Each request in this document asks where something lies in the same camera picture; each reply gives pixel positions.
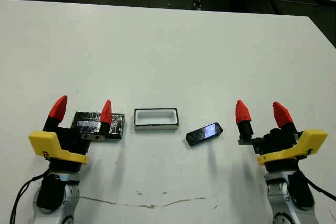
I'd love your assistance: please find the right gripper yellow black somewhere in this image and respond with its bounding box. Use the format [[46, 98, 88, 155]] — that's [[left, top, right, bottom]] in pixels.
[[235, 100, 328, 174]]

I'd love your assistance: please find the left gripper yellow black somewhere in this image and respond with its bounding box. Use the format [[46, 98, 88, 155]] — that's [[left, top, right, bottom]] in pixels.
[[28, 95, 113, 174]]

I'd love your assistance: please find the shiny black box lid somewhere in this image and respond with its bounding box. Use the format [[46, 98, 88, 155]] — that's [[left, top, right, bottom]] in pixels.
[[71, 111, 125, 141]]

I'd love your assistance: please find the camera box base white inside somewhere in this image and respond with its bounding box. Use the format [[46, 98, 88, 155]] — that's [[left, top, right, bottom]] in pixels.
[[134, 108, 182, 132]]

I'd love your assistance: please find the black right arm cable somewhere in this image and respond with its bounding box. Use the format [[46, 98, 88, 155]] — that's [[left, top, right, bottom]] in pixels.
[[301, 171, 336, 198]]

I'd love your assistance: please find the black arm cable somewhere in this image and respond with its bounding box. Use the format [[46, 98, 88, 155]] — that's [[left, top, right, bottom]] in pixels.
[[301, 171, 336, 198], [9, 172, 50, 224]]

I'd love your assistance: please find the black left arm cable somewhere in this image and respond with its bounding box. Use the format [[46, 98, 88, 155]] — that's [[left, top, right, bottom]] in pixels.
[[9, 172, 50, 224]]

